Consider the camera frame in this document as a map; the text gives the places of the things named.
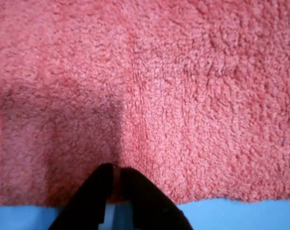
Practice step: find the orange terry towel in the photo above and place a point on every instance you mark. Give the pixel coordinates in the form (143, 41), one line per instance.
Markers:
(159, 83)

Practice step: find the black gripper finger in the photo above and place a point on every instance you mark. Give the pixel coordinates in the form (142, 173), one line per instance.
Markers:
(87, 203)
(152, 208)

